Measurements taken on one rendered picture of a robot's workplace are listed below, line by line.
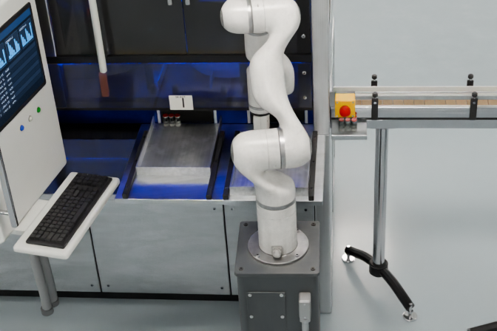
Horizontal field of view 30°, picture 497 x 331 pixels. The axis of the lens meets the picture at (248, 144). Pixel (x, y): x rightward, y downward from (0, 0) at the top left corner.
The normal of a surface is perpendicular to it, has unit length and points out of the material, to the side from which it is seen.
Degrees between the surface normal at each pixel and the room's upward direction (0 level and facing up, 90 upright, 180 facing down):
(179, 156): 0
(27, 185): 90
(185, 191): 0
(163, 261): 90
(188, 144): 0
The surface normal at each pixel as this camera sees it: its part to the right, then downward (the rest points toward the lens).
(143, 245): -0.09, 0.54
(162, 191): -0.06, -0.84
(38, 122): 0.96, 0.11
